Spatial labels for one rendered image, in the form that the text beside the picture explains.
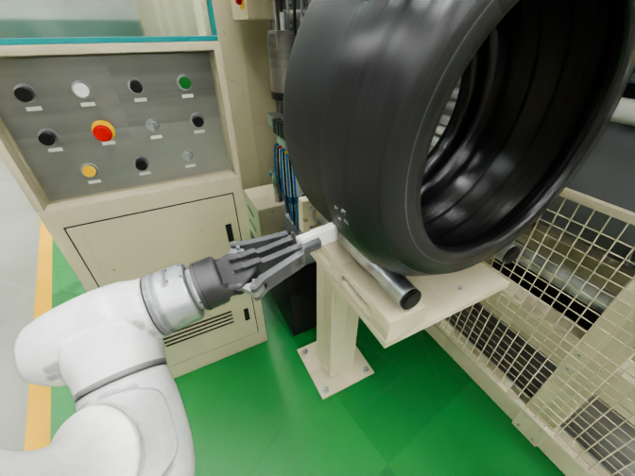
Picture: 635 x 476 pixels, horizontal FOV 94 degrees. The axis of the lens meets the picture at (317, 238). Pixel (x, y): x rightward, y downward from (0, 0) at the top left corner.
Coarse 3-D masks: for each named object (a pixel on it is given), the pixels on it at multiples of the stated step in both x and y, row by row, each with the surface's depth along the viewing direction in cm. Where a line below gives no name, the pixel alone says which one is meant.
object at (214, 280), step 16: (224, 256) 47; (192, 272) 41; (208, 272) 42; (224, 272) 44; (240, 272) 44; (256, 272) 45; (208, 288) 41; (224, 288) 42; (240, 288) 42; (208, 304) 42
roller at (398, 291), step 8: (320, 216) 75; (344, 240) 67; (352, 248) 64; (352, 256) 65; (360, 256) 62; (368, 264) 60; (376, 264) 59; (368, 272) 61; (376, 272) 58; (384, 272) 57; (392, 272) 57; (376, 280) 59; (384, 280) 57; (392, 280) 55; (400, 280) 55; (408, 280) 55; (384, 288) 57; (392, 288) 55; (400, 288) 54; (408, 288) 53; (416, 288) 54; (392, 296) 55; (400, 296) 53; (408, 296) 52; (416, 296) 53; (400, 304) 54; (408, 304) 53; (416, 304) 55
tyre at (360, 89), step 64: (320, 0) 39; (384, 0) 30; (448, 0) 28; (512, 0) 29; (576, 0) 49; (320, 64) 37; (384, 64) 30; (448, 64) 30; (512, 64) 64; (576, 64) 55; (320, 128) 38; (384, 128) 32; (448, 128) 74; (512, 128) 68; (576, 128) 57; (320, 192) 45; (384, 192) 36; (448, 192) 76; (512, 192) 66; (384, 256) 46; (448, 256) 49
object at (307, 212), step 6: (300, 198) 75; (306, 198) 75; (300, 204) 75; (306, 204) 75; (300, 210) 76; (306, 210) 76; (312, 210) 76; (300, 216) 77; (306, 216) 77; (312, 216) 78; (300, 222) 78; (306, 222) 78; (312, 222) 79; (318, 222) 79; (300, 228) 79; (306, 228) 79
